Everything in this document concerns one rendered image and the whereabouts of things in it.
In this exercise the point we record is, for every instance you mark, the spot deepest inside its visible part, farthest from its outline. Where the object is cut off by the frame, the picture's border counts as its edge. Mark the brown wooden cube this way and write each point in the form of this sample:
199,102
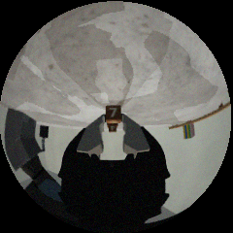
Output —
112,128
113,114

